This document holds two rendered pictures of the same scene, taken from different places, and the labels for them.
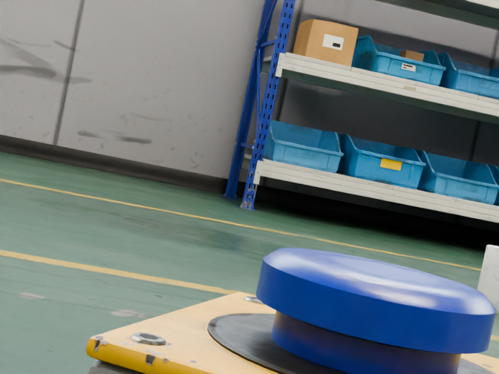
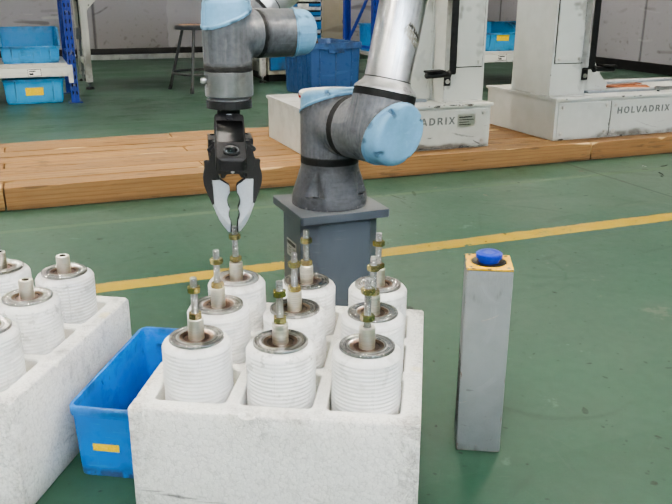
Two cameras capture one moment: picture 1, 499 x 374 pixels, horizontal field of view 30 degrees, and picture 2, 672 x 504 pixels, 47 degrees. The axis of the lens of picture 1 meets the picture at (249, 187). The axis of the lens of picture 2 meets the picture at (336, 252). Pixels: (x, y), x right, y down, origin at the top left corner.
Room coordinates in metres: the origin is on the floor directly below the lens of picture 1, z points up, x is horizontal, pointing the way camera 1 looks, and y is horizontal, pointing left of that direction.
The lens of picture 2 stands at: (1.23, -0.47, 0.71)
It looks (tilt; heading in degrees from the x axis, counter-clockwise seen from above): 19 degrees down; 169
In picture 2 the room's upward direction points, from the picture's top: straight up
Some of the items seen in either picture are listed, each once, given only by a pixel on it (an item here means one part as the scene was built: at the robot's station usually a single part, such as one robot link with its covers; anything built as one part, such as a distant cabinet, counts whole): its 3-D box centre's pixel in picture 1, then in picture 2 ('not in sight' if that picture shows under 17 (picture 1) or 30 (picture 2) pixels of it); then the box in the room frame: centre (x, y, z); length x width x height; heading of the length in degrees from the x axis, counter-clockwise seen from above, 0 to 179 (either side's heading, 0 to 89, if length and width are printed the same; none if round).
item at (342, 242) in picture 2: not in sight; (329, 271); (-0.29, -0.19, 0.15); 0.19 x 0.19 x 0.30; 11
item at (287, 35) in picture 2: not in sight; (274, 32); (-0.08, -0.32, 0.64); 0.11 x 0.11 x 0.08; 29
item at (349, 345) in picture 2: not in sight; (366, 346); (0.29, -0.25, 0.25); 0.08 x 0.08 x 0.01
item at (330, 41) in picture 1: (324, 44); not in sight; (4.82, -0.23, 0.89); 0.31 x 0.24 x 0.20; 11
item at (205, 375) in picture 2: not in sight; (199, 395); (0.22, -0.47, 0.16); 0.10 x 0.10 x 0.18
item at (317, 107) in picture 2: not in sight; (331, 120); (-0.28, -0.19, 0.47); 0.13 x 0.12 x 0.14; 29
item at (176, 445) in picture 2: not in sight; (296, 403); (0.14, -0.32, 0.09); 0.39 x 0.39 x 0.18; 73
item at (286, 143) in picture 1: (298, 145); not in sight; (4.89, -0.20, 0.36); 0.50 x 0.38 x 0.21; 11
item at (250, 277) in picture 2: not in sight; (236, 278); (0.00, -0.40, 0.25); 0.08 x 0.08 x 0.01
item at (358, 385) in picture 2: not in sight; (365, 406); (0.29, -0.25, 0.16); 0.10 x 0.10 x 0.18
